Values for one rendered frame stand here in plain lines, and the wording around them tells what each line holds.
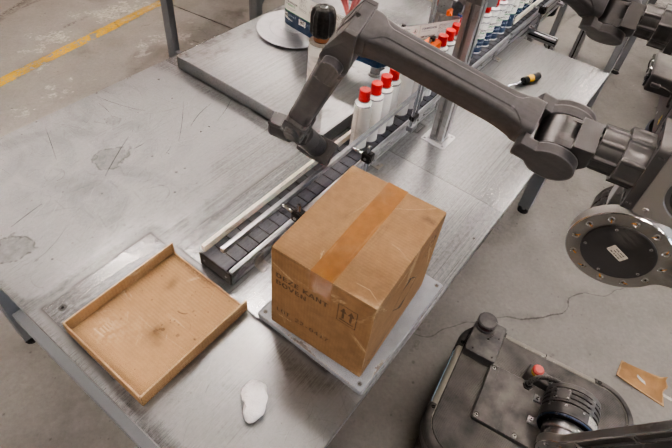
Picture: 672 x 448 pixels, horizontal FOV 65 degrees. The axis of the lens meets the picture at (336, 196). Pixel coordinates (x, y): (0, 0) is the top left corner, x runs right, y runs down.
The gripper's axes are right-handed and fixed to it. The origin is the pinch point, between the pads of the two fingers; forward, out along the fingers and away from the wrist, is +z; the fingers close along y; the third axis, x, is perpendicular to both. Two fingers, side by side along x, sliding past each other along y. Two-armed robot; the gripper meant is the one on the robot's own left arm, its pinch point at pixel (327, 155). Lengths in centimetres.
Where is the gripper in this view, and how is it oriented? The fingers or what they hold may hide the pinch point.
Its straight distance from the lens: 149.2
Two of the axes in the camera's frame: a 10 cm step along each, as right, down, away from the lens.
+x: -5.2, 8.5, -0.1
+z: 3.0, 2.0, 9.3
